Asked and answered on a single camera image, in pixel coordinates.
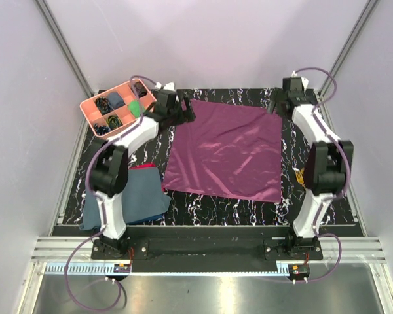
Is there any purple satin napkin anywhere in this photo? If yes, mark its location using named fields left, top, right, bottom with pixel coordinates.
left=163, top=100, right=282, bottom=203

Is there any red folded cloth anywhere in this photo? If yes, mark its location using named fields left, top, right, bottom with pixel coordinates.
left=130, top=162, right=168, bottom=194

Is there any blue rolled cloth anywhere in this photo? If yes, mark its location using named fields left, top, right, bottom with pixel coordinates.
left=107, top=92, right=125, bottom=110

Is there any green rolled cloth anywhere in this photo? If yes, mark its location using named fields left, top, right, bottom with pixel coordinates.
left=128, top=99, right=145, bottom=118

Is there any grey-blue folded cloth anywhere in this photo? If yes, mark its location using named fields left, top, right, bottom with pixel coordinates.
left=78, top=167, right=172, bottom=232

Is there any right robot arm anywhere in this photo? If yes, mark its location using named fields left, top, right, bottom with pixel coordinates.
left=268, top=75, right=354, bottom=260

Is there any blue-black patterned rolled cloth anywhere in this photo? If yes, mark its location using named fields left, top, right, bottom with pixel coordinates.
left=93, top=124, right=111, bottom=136

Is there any black patterned rolled cloth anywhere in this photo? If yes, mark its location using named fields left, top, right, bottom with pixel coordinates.
left=95, top=97, right=111, bottom=115

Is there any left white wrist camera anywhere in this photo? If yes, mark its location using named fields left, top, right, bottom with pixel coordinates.
left=154, top=82, right=176, bottom=92

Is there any dark patterned rolled cloth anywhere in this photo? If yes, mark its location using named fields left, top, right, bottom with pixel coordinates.
left=133, top=81, right=147, bottom=98

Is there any pink divided organizer tray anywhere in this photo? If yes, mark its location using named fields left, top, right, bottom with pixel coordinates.
left=80, top=78, right=156, bottom=139

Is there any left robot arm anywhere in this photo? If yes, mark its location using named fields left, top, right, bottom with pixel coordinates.
left=86, top=82, right=196, bottom=259

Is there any yellow-black patterned rolled cloth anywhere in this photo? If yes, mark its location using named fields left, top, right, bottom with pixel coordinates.
left=106, top=114, right=122, bottom=130

